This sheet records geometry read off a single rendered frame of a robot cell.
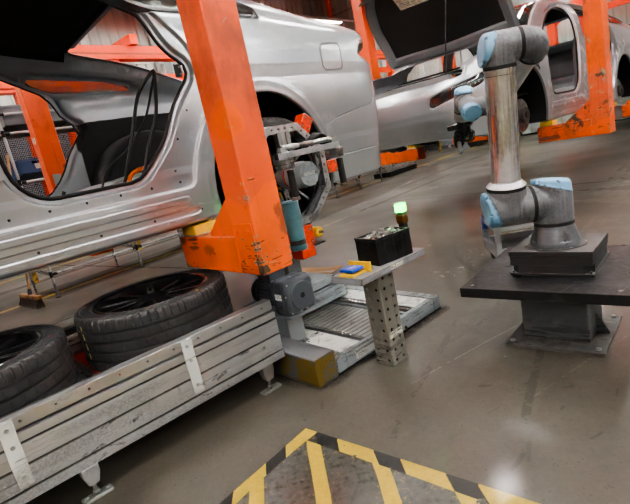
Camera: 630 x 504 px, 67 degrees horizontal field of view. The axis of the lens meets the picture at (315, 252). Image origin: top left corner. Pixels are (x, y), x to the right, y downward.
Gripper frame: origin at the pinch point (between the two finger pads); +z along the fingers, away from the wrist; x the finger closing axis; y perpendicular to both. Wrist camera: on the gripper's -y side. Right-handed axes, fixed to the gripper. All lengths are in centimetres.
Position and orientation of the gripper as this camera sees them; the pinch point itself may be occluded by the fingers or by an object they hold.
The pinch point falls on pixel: (460, 151)
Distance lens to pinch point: 277.9
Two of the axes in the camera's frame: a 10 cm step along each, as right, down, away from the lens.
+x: 8.8, -4.2, 2.2
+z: 2.0, 7.4, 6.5
